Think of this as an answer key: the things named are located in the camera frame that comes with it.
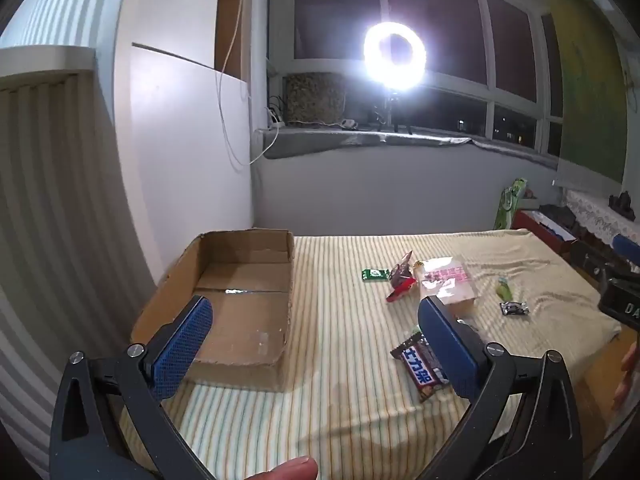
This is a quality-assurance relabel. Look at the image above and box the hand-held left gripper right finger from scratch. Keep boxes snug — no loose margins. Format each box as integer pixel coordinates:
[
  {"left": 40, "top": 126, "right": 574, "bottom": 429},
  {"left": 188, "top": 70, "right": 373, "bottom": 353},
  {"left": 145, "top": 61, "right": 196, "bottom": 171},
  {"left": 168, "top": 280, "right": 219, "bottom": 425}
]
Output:
[{"left": 417, "top": 296, "right": 585, "bottom": 480}]

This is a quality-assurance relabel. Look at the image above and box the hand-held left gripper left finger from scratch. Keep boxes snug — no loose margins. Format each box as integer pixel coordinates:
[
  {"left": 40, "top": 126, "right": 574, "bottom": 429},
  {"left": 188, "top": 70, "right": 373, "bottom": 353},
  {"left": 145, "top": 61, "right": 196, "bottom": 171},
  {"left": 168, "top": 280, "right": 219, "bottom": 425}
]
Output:
[{"left": 49, "top": 295, "right": 216, "bottom": 480}]

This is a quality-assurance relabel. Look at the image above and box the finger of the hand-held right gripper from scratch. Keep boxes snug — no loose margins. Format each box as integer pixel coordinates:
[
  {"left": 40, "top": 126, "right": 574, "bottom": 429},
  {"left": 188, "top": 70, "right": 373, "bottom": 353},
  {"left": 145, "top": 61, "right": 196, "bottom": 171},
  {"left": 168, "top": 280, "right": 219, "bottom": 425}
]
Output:
[
  {"left": 570, "top": 240, "right": 613, "bottom": 281},
  {"left": 613, "top": 233, "right": 640, "bottom": 263}
]

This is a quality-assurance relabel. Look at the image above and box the brown chocolate bar packet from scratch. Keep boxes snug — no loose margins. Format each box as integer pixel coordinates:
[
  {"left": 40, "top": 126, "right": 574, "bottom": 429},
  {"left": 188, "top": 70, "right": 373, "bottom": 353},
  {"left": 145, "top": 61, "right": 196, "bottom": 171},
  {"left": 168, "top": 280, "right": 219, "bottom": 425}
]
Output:
[{"left": 390, "top": 332, "right": 451, "bottom": 403}]

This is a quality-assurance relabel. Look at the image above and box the cardboard box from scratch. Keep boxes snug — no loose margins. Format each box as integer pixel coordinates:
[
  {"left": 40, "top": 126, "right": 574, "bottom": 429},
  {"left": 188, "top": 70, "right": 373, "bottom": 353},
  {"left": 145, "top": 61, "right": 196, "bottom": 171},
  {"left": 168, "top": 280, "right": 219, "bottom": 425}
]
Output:
[{"left": 130, "top": 229, "right": 296, "bottom": 393}]

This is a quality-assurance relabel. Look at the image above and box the bread pack with pink label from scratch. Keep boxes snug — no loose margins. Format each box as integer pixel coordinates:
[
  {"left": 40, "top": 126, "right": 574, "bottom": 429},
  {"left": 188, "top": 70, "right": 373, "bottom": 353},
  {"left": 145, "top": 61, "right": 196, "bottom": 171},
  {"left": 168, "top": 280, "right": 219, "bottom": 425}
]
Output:
[{"left": 419, "top": 256, "right": 478, "bottom": 318}]

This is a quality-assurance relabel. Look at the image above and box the dark red snack packet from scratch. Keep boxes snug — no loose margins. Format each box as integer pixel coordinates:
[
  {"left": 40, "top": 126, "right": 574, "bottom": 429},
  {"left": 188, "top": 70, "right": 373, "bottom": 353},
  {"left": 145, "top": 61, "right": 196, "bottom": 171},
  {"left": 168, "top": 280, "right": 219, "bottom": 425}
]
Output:
[{"left": 390, "top": 250, "right": 417, "bottom": 281}]

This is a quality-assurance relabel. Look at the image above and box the person's right hand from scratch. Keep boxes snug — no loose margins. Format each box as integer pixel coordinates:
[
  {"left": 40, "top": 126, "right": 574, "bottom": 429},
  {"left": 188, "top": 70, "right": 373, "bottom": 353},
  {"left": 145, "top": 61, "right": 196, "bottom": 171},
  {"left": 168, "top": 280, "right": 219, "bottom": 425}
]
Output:
[{"left": 614, "top": 342, "right": 640, "bottom": 411}]

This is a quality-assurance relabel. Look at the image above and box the person's left hand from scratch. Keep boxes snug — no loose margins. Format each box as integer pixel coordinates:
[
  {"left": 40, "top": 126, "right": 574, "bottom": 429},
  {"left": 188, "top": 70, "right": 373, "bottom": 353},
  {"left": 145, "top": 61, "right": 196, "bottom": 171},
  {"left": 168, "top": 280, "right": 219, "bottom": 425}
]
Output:
[{"left": 227, "top": 456, "right": 319, "bottom": 480}]

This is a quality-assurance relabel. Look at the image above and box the white lace cloth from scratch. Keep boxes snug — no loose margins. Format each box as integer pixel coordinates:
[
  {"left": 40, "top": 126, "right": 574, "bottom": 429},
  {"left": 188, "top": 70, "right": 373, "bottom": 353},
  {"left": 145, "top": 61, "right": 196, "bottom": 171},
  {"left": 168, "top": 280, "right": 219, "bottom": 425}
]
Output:
[{"left": 565, "top": 187, "right": 640, "bottom": 248}]

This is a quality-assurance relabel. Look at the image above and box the dark cloth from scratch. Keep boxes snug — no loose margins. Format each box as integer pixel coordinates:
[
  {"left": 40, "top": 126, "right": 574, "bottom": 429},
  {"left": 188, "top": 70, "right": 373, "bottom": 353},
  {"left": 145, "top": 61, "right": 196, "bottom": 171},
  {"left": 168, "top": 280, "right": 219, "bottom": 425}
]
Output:
[{"left": 537, "top": 204, "right": 576, "bottom": 233}]

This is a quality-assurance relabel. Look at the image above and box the red storage box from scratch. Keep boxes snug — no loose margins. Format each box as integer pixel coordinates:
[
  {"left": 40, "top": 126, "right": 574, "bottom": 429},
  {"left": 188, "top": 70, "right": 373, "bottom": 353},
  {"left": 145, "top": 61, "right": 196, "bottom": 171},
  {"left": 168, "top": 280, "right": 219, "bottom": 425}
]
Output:
[{"left": 515, "top": 207, "right": 576, "bottom": 261}]

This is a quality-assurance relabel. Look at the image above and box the green gift bag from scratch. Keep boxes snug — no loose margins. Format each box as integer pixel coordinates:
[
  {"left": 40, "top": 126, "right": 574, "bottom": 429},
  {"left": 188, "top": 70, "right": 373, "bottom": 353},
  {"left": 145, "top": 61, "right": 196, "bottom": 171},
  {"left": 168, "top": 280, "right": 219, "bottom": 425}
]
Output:
[{"left": 494, "top": 178, "right": 528, "bottom": 231}]

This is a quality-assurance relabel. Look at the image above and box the white cabinet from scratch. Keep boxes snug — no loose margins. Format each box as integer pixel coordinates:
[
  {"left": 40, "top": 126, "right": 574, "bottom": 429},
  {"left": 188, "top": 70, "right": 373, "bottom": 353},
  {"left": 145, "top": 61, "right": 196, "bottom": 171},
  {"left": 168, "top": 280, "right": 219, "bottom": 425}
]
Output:
[{"left": 112, "top": 0, "right": 256, "bottom": 286}]

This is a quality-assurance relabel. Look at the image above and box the black tripod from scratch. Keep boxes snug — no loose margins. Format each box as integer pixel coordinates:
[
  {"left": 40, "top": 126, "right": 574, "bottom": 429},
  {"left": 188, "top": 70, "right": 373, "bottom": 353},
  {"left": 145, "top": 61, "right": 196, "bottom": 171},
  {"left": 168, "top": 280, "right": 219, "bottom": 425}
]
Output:
[{"left": 372, "top": 92, "right": 413, "bottom": 135}]

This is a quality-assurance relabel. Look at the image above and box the patterned cushion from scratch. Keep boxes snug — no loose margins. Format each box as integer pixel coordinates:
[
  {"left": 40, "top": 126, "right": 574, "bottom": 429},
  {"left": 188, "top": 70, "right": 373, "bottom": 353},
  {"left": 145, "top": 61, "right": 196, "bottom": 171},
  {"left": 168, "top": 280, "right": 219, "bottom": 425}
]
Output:
[{"left": 283, "top": 73, "right": 347, "bottom": 126}]

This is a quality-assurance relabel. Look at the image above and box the large window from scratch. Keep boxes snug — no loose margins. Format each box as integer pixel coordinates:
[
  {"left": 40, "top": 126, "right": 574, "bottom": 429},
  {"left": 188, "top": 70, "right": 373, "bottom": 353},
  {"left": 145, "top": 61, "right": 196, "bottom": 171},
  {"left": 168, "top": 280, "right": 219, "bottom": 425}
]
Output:
[{"left": 267, "top": 0, "right": 566, "bottom": 161}]

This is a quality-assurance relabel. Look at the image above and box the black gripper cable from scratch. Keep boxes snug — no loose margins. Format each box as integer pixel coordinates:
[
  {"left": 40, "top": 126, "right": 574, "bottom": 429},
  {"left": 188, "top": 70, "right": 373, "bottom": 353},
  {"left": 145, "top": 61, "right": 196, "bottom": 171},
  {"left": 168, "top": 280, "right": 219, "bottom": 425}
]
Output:
[{"left": 585, "top": 410, "right": 640, "bottom": 466}]

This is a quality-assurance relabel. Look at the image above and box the wall map poster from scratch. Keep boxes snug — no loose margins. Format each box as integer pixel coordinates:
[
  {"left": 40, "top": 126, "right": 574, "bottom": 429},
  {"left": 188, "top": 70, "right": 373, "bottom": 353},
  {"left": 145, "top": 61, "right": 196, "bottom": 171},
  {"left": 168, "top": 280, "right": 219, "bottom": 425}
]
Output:
[{"left": 532, "top": 0, "right": 631, "bottom": 186}]

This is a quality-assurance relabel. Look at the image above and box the white cable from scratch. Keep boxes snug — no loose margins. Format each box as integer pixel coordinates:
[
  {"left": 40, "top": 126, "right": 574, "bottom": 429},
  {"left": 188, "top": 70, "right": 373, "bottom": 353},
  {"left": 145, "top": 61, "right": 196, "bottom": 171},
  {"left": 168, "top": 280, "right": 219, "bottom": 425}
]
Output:
[{"left": 216, "top": 0, "right": 281, "bottom": 166}]

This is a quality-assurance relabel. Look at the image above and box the ring light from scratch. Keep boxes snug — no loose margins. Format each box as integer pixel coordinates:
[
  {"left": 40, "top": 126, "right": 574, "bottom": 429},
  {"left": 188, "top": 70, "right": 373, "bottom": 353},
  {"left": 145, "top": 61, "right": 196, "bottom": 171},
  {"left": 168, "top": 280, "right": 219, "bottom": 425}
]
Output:
[{"left": 363, "top": 21, "right": 427, "bottom": 81}]

